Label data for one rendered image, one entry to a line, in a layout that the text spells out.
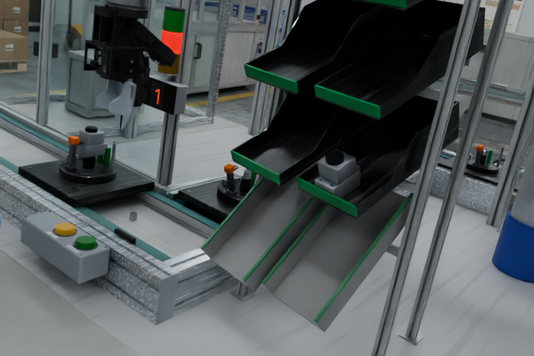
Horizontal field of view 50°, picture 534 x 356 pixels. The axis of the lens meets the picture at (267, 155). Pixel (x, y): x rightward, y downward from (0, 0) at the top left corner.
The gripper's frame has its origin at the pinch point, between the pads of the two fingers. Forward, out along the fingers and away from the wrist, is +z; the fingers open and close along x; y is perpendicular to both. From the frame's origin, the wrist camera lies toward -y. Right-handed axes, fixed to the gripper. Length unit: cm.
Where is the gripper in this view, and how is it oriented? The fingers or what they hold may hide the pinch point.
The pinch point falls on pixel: (125, 121)
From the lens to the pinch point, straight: 105.4
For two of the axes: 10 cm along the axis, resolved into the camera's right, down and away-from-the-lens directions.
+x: 7.8, 3.1, -5.5
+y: -6.1, 1.4, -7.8
